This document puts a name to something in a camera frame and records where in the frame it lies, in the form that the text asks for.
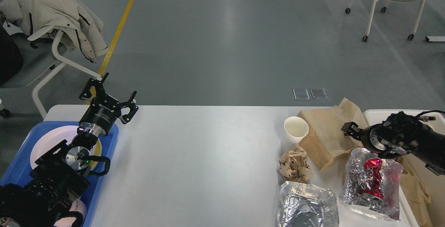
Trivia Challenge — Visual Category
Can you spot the pink plate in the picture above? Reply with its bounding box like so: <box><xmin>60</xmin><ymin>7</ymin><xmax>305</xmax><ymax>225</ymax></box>
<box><xmin>30</xmin><ymin>125</ymin><xmax>78</xmax><ymax>169</ymax></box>

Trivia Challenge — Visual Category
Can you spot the silver foil bag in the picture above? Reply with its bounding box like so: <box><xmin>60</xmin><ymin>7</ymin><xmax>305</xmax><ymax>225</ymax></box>
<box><xmin>277</xmin><ymin>181</ymin><xmax>340</xmax><ymax>227</ymax></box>

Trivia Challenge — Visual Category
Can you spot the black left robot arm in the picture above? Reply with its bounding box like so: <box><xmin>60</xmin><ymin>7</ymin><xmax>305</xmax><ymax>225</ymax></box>
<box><xmin>1</xmin><ymin>73</ymin><xmax>138</xmax><ymax>227</ymax></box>

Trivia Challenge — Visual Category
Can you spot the crumpled brown paper ball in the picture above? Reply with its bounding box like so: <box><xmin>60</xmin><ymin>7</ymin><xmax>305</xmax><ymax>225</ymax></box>
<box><xmin>279</xmin><ymin>146</ymin><xmax>313</xmax><ymax>184</ymax></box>

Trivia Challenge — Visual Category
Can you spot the blue plastic tray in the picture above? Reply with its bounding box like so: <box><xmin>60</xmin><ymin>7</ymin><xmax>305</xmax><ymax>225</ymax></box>
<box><xmin>1</xmin><ymin>121</ymin><xmax>105</xmax><ymax>227</ymax></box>

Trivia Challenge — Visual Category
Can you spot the brown paper in bin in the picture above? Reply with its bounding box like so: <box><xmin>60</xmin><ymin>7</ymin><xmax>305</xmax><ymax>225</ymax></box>
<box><xmin>395</xmin><ymin>157</ymin><xmax>432</xmax><ymax>227</ymax></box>

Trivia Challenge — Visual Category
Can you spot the white bar on floor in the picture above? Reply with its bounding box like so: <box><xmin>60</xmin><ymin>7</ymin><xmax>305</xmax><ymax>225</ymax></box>
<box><xmin>425</xmin><ymin>36</ymin><xmax>445</xmax><ymax>43</ymax></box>

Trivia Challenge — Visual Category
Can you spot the red foil wrapper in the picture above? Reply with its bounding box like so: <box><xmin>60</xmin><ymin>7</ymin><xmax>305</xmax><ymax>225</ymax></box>
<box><xmin>361</xmin><ymin>158</ymin><xmax>384</xmax><ymax>202</ymax></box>

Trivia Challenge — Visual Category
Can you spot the left clear floor plate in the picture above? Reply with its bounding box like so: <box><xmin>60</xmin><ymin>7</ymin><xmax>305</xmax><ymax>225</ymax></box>
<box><xmin>293</xmin><ymin>89</ymin><xmax>310</xmax><ymax>100</ymax></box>

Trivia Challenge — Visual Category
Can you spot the clear floor plate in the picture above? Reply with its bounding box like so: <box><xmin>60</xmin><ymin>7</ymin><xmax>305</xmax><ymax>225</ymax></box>
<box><xmin>293</xmin><ymin>89</ymin><xmax>310</xmax><ymax>100</ymax></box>
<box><xmin>310</xmin><ymin>89</ymin><xmax>328</xmax><ymax>100</ymax></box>

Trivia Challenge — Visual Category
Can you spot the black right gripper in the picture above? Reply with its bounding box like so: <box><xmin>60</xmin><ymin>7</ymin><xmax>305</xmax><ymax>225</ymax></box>
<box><xmin>341</xmin><ymin>121</ymin><xmax>386</xmax><ymax>152</ymax></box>

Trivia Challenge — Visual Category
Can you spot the white chair left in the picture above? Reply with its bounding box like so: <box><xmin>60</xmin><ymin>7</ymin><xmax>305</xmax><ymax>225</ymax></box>
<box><xmin>1</xmin><ymin>25</ymin><xmax>102</xmax><ymax>118</ymax></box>

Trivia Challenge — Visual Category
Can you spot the white paper cup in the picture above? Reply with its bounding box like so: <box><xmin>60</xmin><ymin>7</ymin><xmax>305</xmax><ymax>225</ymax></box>
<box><xmin>283</xmin><ymin>116</ymin><xmax>309</xmax><ymax>144</ymax></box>

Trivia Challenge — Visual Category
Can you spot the clear plastic wrap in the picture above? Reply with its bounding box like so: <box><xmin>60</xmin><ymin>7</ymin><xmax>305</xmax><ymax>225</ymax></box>
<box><xmin>339</xmin><ymin>147</ymin><xmax>403</xmax><ymax>221</ymax></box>

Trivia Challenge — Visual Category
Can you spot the brown paper sheet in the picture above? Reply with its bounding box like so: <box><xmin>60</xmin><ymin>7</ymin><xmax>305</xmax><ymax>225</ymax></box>
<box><xmin>297</xmin><ymin>98</ymin><xmax>368</xmax><ymax>170</ymax></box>

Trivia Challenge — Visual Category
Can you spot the yellow plate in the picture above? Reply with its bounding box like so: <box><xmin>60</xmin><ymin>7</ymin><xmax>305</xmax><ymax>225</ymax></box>
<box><xmin>89</xmin><ymin>139</ymin><xmax>102</xmax><ymax>170</ymax></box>

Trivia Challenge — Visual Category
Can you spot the right clear floor plate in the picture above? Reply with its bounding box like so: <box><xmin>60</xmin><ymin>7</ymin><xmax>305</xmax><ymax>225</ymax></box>
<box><xmin>310</xmin><ymin>89</ymin><xmax>328</xmax><ymax>100</ymax></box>

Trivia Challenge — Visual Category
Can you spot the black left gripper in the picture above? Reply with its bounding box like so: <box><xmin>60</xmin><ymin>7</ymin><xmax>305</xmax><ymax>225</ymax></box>
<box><xmin>79</xmin><ymin>73</ymin><xmax>139</xmax><ymax>137</ymax></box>

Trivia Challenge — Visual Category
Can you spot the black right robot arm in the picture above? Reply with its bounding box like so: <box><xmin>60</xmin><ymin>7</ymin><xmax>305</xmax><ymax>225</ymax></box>
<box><xmin>341</xmin><ymin>110</ymin><xmax>445</xmax><ymax>175</ymax></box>

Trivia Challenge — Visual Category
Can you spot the black bag on chair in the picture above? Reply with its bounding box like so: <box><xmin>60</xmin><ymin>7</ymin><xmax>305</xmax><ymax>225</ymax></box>
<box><xmin>0</xmin><ymin>26</ymin><xmax>23</xmax><ymax>84</ymax></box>

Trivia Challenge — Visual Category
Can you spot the beige jacket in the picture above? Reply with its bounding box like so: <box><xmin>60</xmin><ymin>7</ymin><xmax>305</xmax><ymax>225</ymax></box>
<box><xmin>0</xmin><ymin>0</ymin><xmax>108</xmax><ymax>63</ymax></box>

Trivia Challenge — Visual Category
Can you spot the white plastic bin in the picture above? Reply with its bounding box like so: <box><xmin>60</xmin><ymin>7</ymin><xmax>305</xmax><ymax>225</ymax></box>
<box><xmin>363</xmin><ymin>109</ymin><xmax>445</xmax><ymax>227</ymax></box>

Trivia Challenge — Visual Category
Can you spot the pink ribbed mug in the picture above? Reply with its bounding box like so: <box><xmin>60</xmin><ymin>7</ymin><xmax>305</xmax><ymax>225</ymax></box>
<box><xmin>68</xmin><ymin>199</ymin><xmax>87</xmax><ymax>227</ymax></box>

